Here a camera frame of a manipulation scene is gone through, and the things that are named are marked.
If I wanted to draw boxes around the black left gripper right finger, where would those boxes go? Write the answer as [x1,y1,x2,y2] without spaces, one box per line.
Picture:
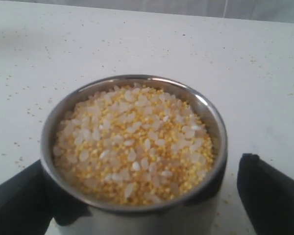
[237,153,294,235]

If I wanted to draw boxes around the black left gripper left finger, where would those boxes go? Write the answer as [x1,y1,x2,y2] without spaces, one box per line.
[0,161,90,235]

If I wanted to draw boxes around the yellow grain powder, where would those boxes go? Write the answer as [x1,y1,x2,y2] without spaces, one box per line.
[53,84,214,206]

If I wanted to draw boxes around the stainless steel cup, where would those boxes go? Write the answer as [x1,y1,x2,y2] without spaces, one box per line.
[41,74,228,235]

